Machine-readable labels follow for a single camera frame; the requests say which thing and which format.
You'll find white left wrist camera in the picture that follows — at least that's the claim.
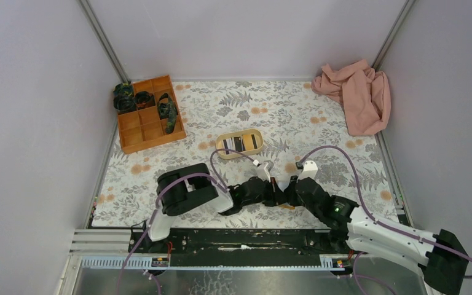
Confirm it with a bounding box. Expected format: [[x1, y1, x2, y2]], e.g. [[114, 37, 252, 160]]
[[253, 160, 273, 182]]

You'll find floral patterned table mat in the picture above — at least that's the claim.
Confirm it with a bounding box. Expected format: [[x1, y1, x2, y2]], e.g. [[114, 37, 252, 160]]
[[91, 82, 397, 227]]

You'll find pink crumpled cloth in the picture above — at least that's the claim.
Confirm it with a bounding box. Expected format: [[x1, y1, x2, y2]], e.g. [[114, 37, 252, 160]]
[[311, 59, 391, 136]]

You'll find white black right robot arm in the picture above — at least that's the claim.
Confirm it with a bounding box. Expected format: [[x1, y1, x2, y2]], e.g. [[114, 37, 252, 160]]
[[285, 176, 468, 294]]

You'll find dark camouflage strap in tray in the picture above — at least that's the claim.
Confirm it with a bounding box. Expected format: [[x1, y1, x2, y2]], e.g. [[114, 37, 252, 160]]
[[157, 93, 179, 135]]

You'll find orange compartment organizer tray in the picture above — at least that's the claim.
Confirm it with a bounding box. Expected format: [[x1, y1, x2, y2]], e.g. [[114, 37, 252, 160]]
[[117, 75, 186, 154]]

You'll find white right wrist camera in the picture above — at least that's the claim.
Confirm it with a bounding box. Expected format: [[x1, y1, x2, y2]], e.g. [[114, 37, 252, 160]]
[[296, 160, 318, 180]]

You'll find grey card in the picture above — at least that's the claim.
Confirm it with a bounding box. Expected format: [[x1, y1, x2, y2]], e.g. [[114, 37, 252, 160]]
[[222, 137, 235, 154]]

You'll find beige oval plastic tray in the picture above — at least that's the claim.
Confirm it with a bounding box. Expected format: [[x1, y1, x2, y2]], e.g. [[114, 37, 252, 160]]
[[215, 128, 264, 160]]

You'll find dark rolled strap in tray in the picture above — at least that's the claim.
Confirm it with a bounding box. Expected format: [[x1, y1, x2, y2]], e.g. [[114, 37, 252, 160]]
[[134, 91, 156, 110]]

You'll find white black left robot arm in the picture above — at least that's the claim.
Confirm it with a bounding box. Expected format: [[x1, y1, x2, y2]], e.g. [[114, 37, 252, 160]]
[[144, 160, 288, 242]]

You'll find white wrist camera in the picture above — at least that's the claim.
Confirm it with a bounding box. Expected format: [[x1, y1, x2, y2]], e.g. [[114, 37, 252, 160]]
[[296, 160, 318, 180], [253, 160, 273, 182]]

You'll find yellow leather card holder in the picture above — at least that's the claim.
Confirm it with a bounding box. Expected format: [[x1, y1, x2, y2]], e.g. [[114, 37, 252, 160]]
[[280, 203, 296, 210]]

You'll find dark camouflage rolled strap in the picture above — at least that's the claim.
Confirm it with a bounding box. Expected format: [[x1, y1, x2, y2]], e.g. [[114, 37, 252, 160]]
[[112, 83, 138, 114]]

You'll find orange card with black stripe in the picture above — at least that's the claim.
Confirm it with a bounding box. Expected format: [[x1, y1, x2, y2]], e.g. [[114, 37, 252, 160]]
[[242, 134, 258, 151]]

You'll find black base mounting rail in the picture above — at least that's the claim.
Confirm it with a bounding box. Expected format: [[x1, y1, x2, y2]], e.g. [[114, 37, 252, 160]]
[[128, 229, 355, 271]]

